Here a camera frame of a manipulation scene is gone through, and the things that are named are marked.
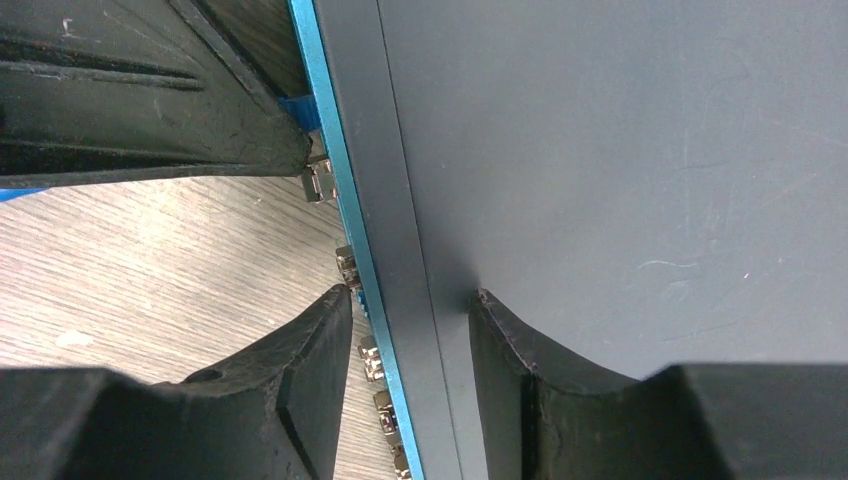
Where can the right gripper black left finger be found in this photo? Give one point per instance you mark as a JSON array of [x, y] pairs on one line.
[[270, 411]]

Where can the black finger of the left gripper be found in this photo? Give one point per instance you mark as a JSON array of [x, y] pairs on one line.
[[114, 91], [257, 42]]

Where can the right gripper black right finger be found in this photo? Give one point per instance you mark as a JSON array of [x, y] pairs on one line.
[[549, 413]]

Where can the dark grey network switch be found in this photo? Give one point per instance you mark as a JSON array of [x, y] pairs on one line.
[[647, 183]]

